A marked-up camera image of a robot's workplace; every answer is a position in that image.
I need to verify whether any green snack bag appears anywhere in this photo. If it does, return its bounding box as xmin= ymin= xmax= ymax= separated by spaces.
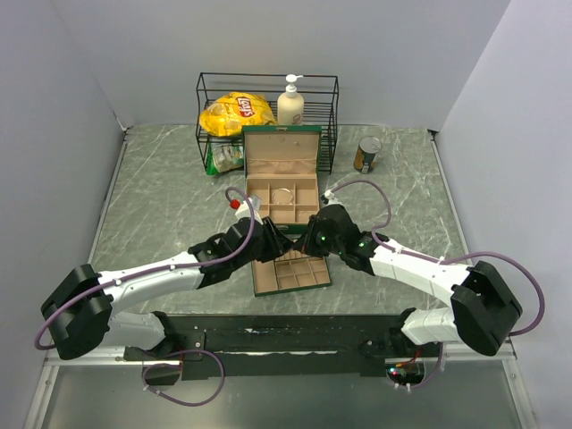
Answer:
xmin=206 ymin=143 xmax=244 ymax=175

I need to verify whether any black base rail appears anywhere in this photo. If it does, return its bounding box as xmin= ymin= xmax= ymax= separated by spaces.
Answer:
xmin=123 ymin=314 xmax=439 ymax=380

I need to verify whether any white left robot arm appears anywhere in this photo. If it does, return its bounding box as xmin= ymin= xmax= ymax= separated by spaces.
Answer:
xmin=40 ymin=199 xmax=293 ymax=360

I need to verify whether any cream lotion pump bottle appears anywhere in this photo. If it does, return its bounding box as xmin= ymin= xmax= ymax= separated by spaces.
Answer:
xmin=277 ymin=74 xmax=304 ymax=125

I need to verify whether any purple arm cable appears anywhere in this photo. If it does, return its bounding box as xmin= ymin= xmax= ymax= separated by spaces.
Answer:
xmin=34 ymin=187 xmax=257 ymax=350
xmin=324 ymin=180 xmax=546 ymax=337

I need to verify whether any green jewelry box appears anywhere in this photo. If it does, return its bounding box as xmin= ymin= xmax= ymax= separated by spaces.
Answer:
xmin=242 ymin=125 xmax=322 ymax=234

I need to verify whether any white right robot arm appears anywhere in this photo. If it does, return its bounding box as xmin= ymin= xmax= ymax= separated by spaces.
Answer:
xmin=294 ymin=204 xmax=522 ymax=357

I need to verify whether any black wire rack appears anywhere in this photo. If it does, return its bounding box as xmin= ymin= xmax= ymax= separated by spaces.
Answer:
xmin=195 ymin=72 xmax=339 ymax=175

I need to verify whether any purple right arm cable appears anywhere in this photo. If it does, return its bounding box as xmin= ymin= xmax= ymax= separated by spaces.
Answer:
xmin=324 ymin=180 xmax=546 ymax=337

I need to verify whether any yellow chips bag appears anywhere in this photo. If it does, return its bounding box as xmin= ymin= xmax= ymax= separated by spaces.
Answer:
xmin=199 ymin=91 xmax=277 ymax=137

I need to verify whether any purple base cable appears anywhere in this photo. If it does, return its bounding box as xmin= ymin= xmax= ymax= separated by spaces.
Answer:
xmin=141 ymin=348 xmax=226 ymax=408

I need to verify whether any green jewelry tray insert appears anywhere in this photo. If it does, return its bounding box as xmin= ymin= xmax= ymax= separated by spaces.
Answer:
xmin=251 ymin=250 xmax=332 ymax=297

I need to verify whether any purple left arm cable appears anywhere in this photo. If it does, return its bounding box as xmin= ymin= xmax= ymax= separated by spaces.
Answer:
xmin=34 ymin=187 xmax=257 ymax=350

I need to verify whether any yellow food can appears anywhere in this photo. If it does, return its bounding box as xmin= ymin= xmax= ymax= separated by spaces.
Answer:
xmin=353 ymin=136 xmax=382 ymax=173

